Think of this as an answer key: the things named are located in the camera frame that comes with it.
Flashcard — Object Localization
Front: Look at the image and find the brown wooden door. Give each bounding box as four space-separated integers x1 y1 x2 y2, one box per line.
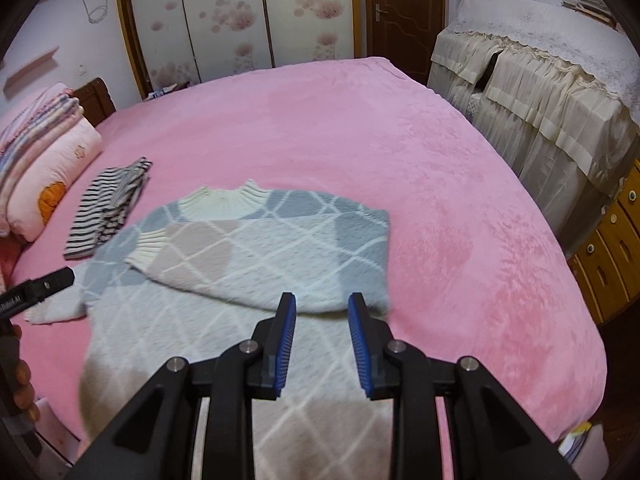
364 0 447 86

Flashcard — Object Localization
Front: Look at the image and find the dark wooden headboard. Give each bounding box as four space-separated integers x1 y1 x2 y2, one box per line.
72 77 117 128

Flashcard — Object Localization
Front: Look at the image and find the pink bed blanket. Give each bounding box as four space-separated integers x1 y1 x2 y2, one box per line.
10 55 608 480

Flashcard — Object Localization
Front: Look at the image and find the floral sliding door wardrobe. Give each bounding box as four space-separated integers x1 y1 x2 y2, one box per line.
112 0 368 101

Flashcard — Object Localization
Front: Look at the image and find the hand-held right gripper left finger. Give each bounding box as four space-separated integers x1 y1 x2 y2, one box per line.
65 292 301 480

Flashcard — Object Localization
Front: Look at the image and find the wooden drawer chest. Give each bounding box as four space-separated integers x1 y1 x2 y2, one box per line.
567 160 640 323

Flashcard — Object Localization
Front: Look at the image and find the white lace cloth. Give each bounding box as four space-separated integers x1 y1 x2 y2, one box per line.
452 0 640 126

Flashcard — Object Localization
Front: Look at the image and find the striped folded blanket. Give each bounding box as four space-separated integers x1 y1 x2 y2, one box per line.
0 81 86 161

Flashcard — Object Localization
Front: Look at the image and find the pillow with orange print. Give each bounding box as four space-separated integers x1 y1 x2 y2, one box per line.
0 119 103 243

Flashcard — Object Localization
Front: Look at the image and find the black white striped garment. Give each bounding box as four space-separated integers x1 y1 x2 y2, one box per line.
63 156 153 261

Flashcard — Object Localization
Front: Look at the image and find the white power cable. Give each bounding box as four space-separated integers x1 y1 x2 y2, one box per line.
82 0 111 24

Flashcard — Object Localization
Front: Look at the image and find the person's left hand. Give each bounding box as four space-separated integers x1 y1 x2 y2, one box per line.
11 324 42 424

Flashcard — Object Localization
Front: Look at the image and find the cream cloth-covered furniture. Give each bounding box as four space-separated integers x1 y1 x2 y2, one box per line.
426 27 640 261

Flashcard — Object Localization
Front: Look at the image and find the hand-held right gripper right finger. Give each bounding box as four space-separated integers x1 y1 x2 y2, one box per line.
347 292 581 480

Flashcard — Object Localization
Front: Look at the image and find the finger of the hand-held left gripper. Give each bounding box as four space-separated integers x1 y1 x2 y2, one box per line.
20 267 76 307

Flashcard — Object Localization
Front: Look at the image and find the stack of books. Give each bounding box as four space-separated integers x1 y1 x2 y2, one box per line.
562 0 618 28

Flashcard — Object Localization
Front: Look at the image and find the grey white diamond knit sweater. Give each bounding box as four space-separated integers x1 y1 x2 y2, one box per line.
24 179 392 480

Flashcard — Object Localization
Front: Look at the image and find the wooden wall shelf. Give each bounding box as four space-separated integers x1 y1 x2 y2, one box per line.
2 46 61 93

